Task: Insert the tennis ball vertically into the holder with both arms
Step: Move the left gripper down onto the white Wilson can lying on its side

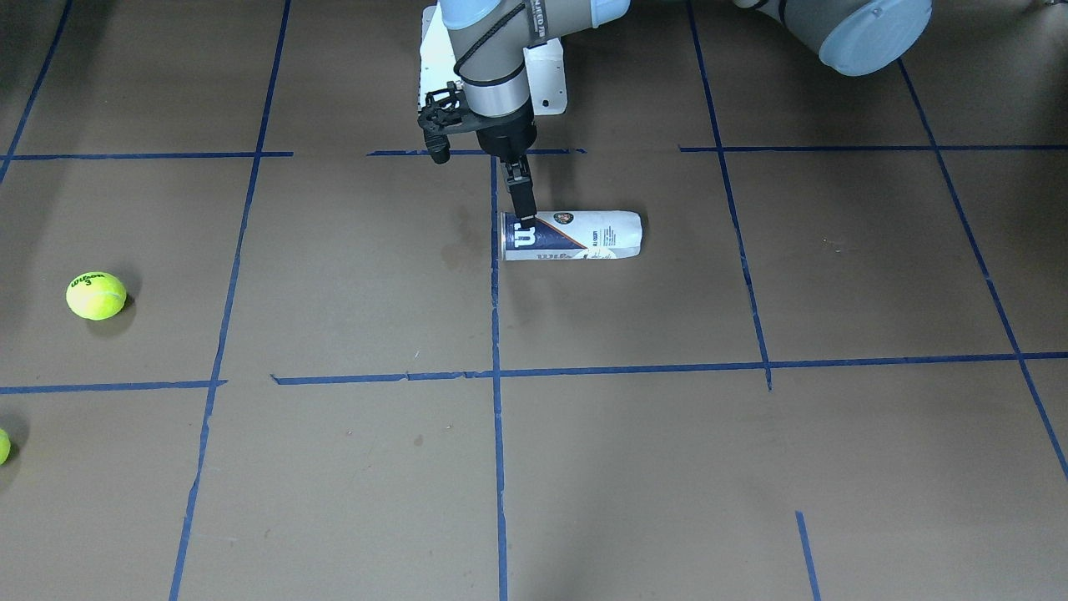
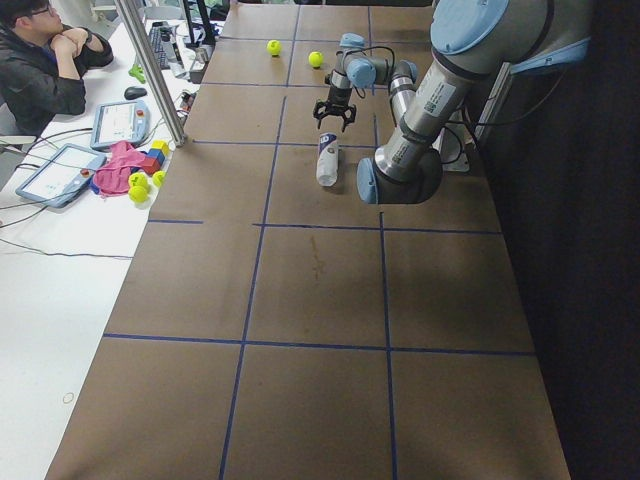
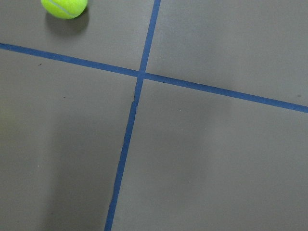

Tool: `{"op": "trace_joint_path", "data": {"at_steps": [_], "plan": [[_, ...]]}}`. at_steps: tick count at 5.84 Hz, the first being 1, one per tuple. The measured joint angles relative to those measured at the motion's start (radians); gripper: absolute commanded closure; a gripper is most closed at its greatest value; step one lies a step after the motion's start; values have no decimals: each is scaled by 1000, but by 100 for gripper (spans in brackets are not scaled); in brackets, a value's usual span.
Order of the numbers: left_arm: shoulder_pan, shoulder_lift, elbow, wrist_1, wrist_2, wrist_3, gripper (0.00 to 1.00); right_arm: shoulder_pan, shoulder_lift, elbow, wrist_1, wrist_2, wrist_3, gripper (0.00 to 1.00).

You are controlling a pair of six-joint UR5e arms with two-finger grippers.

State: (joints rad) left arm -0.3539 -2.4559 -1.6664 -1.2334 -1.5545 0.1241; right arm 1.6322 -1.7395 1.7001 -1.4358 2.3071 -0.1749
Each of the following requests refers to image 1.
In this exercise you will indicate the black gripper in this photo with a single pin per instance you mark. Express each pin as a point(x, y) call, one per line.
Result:
point(507, 139)

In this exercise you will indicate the Wilson tennis ball can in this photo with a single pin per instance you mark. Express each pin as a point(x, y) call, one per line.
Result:
point(566, 235)

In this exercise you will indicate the yellow Wilson tennis ball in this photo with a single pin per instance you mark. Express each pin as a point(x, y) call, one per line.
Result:
point(96, 296)

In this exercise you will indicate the yellow Roland Garros tennis ball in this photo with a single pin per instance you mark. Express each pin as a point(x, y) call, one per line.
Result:
point(5, 446)

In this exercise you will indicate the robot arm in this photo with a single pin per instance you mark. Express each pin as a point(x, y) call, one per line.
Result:
point(489, 92)

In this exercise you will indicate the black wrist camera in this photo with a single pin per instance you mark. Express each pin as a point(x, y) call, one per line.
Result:
point(443, 113)

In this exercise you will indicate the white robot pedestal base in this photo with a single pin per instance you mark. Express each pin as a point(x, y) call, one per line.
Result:
point(545, 68)

